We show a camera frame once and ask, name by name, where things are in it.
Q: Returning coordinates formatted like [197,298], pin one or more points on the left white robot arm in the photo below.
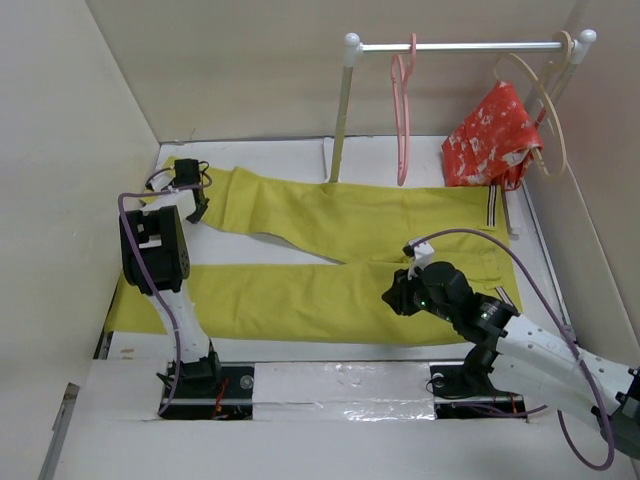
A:
[156,261]

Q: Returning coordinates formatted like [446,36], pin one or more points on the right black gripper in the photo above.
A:
[397,295]

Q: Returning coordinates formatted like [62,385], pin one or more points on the yellow-green trousers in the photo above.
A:
[357,232]

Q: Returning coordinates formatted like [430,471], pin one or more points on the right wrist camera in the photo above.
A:
[420,252]

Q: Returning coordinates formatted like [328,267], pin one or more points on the pink plastic hanger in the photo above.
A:
[400,73]

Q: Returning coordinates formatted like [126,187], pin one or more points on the white clothes rack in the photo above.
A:
[534,53]

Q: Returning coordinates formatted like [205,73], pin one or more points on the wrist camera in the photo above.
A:
[420,252]
[159,181]

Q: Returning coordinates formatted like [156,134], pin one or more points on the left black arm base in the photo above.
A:
[230,400]

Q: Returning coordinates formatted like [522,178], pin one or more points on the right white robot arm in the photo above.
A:
[514,354]

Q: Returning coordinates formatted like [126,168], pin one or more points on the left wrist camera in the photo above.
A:
[159,181]

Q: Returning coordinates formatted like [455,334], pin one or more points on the silver tape strip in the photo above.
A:
[342,391]

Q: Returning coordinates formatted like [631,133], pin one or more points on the red white patterned garment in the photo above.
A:
[490,146]

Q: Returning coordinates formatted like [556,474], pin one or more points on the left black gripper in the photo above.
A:
[195,217]

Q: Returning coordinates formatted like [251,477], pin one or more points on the beige wooden hanger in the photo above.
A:
[548,111]

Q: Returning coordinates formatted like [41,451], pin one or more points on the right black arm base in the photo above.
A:
[456,397]

